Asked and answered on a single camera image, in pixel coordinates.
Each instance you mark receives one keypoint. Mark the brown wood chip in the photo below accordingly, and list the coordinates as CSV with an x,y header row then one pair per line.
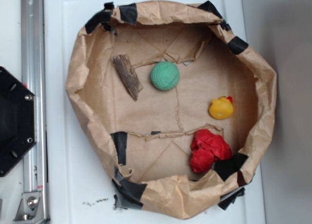
x,y
128,75

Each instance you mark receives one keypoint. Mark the brown paper bag bin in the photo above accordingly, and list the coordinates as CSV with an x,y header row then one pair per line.
x,y
144,145

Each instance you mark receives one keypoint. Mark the green foam ball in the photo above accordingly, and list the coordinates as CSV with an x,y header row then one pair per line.
x,y
165,76

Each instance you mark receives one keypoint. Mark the yellow rubber duck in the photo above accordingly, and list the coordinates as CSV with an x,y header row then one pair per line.
x,y
221,108

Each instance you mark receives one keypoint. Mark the red crumpled cloth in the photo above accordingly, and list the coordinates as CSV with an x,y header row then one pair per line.
x,y
208,148

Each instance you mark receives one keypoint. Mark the white plastic tray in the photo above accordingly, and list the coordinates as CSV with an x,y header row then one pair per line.
x,y
80,190

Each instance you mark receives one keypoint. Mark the aluminium frame rail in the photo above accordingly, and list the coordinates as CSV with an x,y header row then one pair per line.
x,y
35,175

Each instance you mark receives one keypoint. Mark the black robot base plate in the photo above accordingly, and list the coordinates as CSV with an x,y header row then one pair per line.
x,y
17,121

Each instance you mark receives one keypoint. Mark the metal corner bracket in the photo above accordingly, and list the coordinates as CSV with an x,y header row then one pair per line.
x,y
30,210

